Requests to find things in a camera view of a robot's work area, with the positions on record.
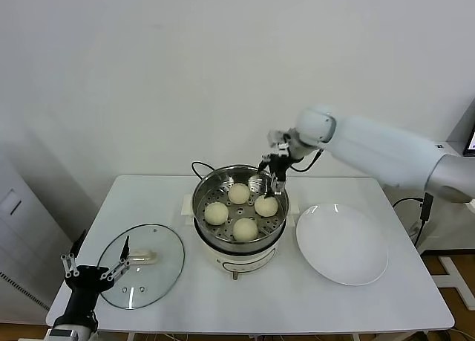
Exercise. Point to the round glass pot lid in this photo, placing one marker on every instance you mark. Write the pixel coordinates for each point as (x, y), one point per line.
(163, 252)

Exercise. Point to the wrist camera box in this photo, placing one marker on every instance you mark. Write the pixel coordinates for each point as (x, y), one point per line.
(59, 334)
(276, 137)

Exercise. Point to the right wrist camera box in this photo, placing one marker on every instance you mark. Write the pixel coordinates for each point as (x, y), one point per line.
(276, 137)

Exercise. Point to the perforated steel steamer basket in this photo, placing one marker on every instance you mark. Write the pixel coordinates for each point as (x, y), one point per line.
(208, 192)

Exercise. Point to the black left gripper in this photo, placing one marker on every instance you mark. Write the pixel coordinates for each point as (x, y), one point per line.
(87, 278)

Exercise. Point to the large white round plate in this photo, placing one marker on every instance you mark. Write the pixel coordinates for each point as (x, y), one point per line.
(341, 244)

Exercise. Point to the white storage cabinet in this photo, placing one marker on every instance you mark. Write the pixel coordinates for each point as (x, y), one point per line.
(22, 222)

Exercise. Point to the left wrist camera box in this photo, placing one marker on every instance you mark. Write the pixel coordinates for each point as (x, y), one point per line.
(59, 334)

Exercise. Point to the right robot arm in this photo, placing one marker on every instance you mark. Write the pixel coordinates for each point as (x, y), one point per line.
(371, 148)

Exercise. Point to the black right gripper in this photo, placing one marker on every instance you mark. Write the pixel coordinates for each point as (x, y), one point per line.
(278, 162)

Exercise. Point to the white table leg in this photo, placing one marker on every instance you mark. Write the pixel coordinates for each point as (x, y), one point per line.
(357, 336)
(130, 336)

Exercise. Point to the white steamed baozi bun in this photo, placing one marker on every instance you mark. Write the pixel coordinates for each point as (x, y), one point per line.
(216, 213)
(245, 229)
(238, 193)
(266, 206)

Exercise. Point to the cream electric cooker pot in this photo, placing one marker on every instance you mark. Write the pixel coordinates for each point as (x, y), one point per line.
(241, 261)

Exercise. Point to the dark framed computer screen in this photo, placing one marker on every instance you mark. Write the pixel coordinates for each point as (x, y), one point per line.
(472, 140)

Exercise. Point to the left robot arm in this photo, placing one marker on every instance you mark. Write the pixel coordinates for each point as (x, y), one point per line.
(78, 304)

